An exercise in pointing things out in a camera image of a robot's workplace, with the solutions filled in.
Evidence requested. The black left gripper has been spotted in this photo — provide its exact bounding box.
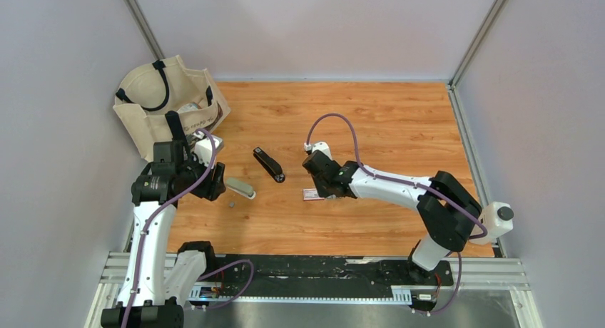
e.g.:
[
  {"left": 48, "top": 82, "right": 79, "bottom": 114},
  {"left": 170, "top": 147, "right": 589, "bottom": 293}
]
[{"left": 176, "top": 152, "right": 226, "bottom": 202}]

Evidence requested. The black large stapler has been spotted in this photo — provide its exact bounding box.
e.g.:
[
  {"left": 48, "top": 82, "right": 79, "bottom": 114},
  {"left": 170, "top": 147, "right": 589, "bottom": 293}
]
[{"left": 253, "top": 147, "right": 285, "bottom": 183}]

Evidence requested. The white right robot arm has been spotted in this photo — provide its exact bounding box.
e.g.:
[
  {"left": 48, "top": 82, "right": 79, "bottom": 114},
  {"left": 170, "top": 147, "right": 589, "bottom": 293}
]
[{"left": 302, "top": 150, "right": 487, "bottom": 285}]

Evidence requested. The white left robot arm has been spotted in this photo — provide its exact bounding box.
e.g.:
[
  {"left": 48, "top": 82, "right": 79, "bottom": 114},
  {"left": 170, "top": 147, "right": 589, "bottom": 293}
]
[{"left": 100, "top": 135, "right": 225, "bottom": 327}]

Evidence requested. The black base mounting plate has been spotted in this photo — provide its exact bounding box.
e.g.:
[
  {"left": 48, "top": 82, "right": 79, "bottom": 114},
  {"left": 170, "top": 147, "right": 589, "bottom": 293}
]
[{"left": 188, "top": 254, "right": 457, "bottom": 310}]

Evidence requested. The beige canvas tote bag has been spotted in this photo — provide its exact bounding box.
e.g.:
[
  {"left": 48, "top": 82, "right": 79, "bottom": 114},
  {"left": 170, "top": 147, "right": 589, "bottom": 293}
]
[{"left": 113, "top": 55, "right": 231, "bottom": 162}]

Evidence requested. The white box with black knob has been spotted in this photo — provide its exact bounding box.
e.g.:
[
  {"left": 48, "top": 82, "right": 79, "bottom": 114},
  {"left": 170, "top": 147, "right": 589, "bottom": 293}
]
[{"left": 469, "top": 202, "right": 514, "bottom": 245}]

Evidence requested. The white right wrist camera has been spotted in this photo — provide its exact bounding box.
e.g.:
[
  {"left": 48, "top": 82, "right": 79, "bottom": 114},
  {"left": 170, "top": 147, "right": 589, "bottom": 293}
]
[{"left": 303, "top": 141, "right": 332, "bottom": 160}]

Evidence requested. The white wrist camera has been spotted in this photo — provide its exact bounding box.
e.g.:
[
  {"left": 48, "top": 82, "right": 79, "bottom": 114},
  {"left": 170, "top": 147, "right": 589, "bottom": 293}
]
[
  {"left": 193, "top": 132, "right": 224, "bottom": 166},
  {"left": 303, "top": 141, "right": 332, "bottom": 160}
]

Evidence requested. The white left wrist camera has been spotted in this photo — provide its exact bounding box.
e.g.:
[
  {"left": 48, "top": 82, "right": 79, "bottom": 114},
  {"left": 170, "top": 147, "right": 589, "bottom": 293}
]
[{"left": 193, "top": 132, "right": 224, "bottom": 166}]

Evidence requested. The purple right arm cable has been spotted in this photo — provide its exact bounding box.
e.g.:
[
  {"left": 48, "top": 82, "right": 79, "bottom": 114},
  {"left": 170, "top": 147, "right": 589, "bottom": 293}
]
[{"left": 306, "top": 113, "right": 488, "bottom": 317}]

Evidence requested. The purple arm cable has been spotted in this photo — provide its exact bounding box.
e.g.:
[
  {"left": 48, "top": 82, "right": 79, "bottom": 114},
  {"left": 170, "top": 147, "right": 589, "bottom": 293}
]
[
  {"left": 120, "top": 128, "right": 255, "bottom": 328},
  {"left": 306, "top": 113, "right": 488, "bottom": 317}
]

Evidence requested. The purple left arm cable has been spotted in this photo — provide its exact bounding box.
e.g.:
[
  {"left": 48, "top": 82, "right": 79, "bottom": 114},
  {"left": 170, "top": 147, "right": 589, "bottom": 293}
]
[{"left": 120, "top": 128, "right": 255, "bottom": 328}]

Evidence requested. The aluminium frame rail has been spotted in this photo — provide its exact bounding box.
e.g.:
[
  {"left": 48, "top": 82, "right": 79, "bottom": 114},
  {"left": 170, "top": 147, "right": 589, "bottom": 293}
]
[{"left": 101, "top": 251, "right": 530, "bottom": 305}]

